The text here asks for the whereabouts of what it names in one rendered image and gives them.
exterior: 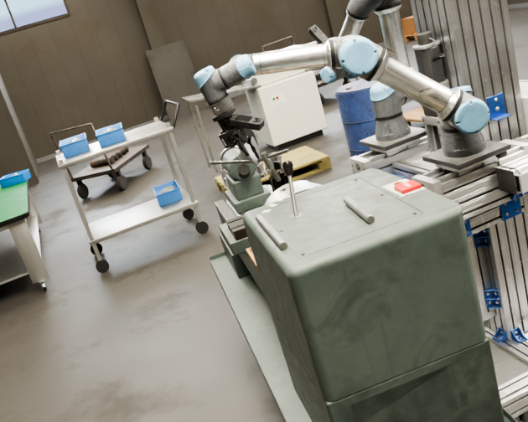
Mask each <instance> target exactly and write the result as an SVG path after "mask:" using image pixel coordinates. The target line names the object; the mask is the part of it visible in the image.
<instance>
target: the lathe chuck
mask: <svg viewBox="0 0 528 422"><path fill-rule="evenodd" d="M292 184H293V189H295V188H300V187H305V186H318V187H319V186H321V185H322V184H319V183H311V182H309V181H305V180H302V181H295V182H292ZM284 188H288V189H287V190H286V191H284V192H282V193H280V191H281V190H282V189H284ZM288 192H290V188H289V183H287V184H285V185H283V186H281V187H280V188H279V189H277V190H276V191H275V192H274V193H273V194H272V195H271V196H270V197H269V198H268V199H267V201H266V202H265V203H264V205H267V204H269V203H273V202H276V201H277V200H278V199H279V198H281V197H282V196H283V195H284V194H286V193H288ZM264 205H263V206H264Z"/></svg>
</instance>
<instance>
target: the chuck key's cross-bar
mask: <svg viewBox="0 0 528 422"><path fill-rule="evenodd" d="M287 152H290V150H289V149H286V150H283V151H280V152H276V153H273V154H271V155H268V156H267V159H270V158H273V157H276V156H279V155H282V154H284V153H287ZM240 163H252V162H251V161H250V160H237V161H215V162H210V165H215V164H240Z"/></svg>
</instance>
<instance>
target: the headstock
mask: <svg viewBox="0 0 528 422"><path fill-rule="evenodd" d="M402 179H403V178H399V177H397V176H395V175H392V174H390V173H388V172H384V171H381V170H379V169H376V168H370V169H367V170H364V171H362V172H357V173H355V174H353V175H350V176H348V177H345V178H341V179H338V180H336V181H333V182H331V183H326V184H324V185H321V186H319V187H316V188H312V189H309V190H307V191H304V192H302V193H298V194H295V199H296V204H297V209H298V213H301V214H302V216H301V217H299V218H296V219H291V218H290V217H291V215H293V214H294V213H293V208H292V199H291V196H290V197H287V198H284V199H283V200H282V201H279V202H278V201H276V202H273V203H274V204H277V206H275V207H270V206H268V205H270V204H272V203H269V204H267V205H264V206H261V207H259V208H255V209H253V210H250V211H248V212H246V213H245V214H244V217H243V222H244V225H245V229H246V233H247V236H248V239H249V242H250V245H251V249H252V253H253V255H254V258H255V261H256V266H257V269H258V271H259V274H260V277H261V282H262V284H263V287H264V291H265V293H266V296H267V300H268V304H269V307H270V309H271V312H272V315H273V317H274V319H275V320H276V322H277V324H278V326H279V327H280V328H281V330H282V332H283V334H284V336H285V337H286V339H287V340H288V342H289V344H290V345H291V347H292V349H293V351H294V352H295V353H296V355H297V356H298V359H299V360H300V362H301V364H302V365H303V367H304V368H305V370H306V372H307V373H308V376H309V377H310V378H311V380H312V381H313V383H314V385H315V387H316V388H317V390H318V391H319V393H320V395H321V396H322V398H323V400H324V401H327V402H334V401H336V400H338V399H342V398H344V397H346V396H349V395H351V394H354V393H357V392H359V391H361V390H363V389H367V388H369V387H371V386H373V385H376V384H378V383H381V382H384V381H386V380H388V379H390V378H394V377H396V376H398V375H401V374H403V373H406V372H408V371H411V370H413V369H415V368H419V367H421V366H423V365H425V364H428V363H431V362H433V361H436V360H438V359H440V358H444V357H446V356H447V355H450V354H452V353H455V352H458V351H460V350H463V349H465V348H467V347H471V346H473V345H475V344H477V343H480V342H482V341H484V340H485V339H486V334H485V330H484V321H483V317H482V312H481V307H480V303H479V295H478V291H477V286H476V281H475V277H474V268H473V264H472V260H471V255H470V250H469V246H468V238H467V234H466V229H465V224H464V220H463V211H462V207H461V205H460V204H459V203H455V202H454V201H452V200H450V199H448V198H445V197H443V196H441V195H439V194H437V193H434V192H432V191H430V190H428V189H426V188H425V189H423V190H421V191H418V192H415V193H411V194H409V195H406V196H404V197H400V196H398V195H396V194H395V193H393V192H391V191H389V190H387V189H385V188H383V187H382V186H385V185H387V184H390V183H393V182H396V181H399V180H402ZM345 197H350V198H352V199H353V200H354V201H355V202H356V203H357V204H358V205H360V206H361V207H362V208H364V209H365V210H366V211H367V212H369V213H370V214H371V215H373V216H374V217H375V221H374V222H373V223H372V224H369V223H368V222H366V221H365V220H364V219H363V218H361V217H360V216H359V215H358V214H357V213H356V212H355V211H354V210H353V209H352V208H350V207H349V206H348V205H347V204H346V203H344V198H345ZM268 209H270V210H271V211H270V212H268V213H263V210H268ZM258 214H260V215H261V216H262V217H263V218H264V219H265V220H266V221H267V222H268V223H269V224H270V225H271V226H272V227H273V228H274V229H275V230H276V231H277V233H278V234H279V235H280V236H281V237H282V238H283V239H284V240H285V242H286V243H287V248H286V249H285V250H281V249H280V248H279V247H278V245H277V244H276V243H275V242H274V241H273V239H272V238H271V237H270V236H269V235H268V233H267V232H266V231H265V230H264V229H263V228H262V227H261V226H260V225H259V223H258V222H257V221H256V216H257V215H258Z"/></svg>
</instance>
